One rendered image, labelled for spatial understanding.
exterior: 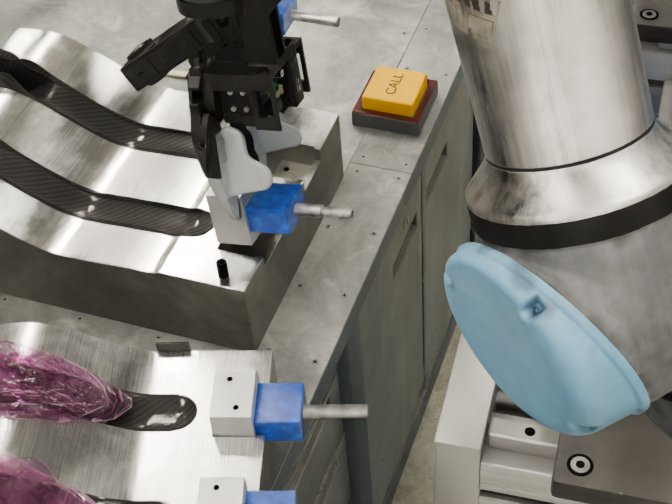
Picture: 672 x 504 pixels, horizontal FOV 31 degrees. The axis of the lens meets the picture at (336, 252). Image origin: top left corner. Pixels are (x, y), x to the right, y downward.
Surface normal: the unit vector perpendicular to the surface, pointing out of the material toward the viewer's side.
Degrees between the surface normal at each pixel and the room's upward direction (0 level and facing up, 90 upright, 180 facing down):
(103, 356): 28
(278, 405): 0
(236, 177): 71
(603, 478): 0
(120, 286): 90
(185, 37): 85
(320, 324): 0
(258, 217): 82
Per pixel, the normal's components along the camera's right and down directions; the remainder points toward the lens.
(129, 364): 0.31, -0.65
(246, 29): -0.34, 0.59
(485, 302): -0.81, 0.52
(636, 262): 0.18, 0.33
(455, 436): -0.06, -0.69
